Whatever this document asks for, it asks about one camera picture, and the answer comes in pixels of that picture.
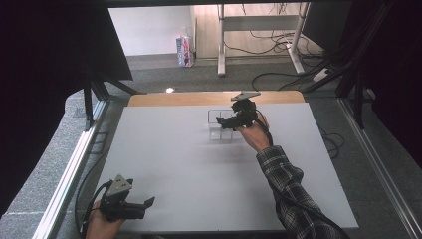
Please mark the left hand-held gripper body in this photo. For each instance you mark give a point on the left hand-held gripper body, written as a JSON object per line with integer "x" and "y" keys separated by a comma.
{"x": 119, "y": 187}

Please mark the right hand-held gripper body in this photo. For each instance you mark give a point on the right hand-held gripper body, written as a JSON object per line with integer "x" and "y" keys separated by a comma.
{"x": 245, "y": 114}

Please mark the clear acrylic organizer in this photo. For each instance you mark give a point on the clear acrylic organizer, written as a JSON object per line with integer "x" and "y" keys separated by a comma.
{"x": 215, "y": 134}

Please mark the person's right hand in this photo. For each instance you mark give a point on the person's right hand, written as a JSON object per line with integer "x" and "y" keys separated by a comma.
{"x": 257, "y": 136}

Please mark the person's left hand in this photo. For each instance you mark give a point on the person's left hand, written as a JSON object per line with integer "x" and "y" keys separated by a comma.
{"x": 101, "y": 229}

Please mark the white board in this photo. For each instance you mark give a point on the white board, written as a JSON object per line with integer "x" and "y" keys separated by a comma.
{"x": 185, "y": 172}

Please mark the colourful carton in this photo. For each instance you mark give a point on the colourful carton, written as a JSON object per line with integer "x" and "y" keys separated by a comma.
{"x": 184, "y": 51}

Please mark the white power strip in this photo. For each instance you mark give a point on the white power strip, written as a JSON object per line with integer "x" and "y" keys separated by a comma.
{"x": 320, "y": 75}

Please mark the black metal stand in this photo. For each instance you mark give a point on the black metal stand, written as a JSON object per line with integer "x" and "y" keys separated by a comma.
{"x": 88, "y": 103}
{"x": 358, "y": 99}

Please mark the black curtain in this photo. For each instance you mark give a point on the black curtain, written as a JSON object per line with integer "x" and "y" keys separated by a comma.
{"x": 394, "y": 83}
{"x": 43, "y": 83}

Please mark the aluminium rail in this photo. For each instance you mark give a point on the aluminium rail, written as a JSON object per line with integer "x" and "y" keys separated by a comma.
{"x": 381, "y": 166}
{"x": 71, "y": 172}

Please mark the white desk frame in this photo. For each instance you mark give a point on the white desk frame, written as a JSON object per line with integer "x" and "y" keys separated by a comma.
{"x": 255, "y": 23}

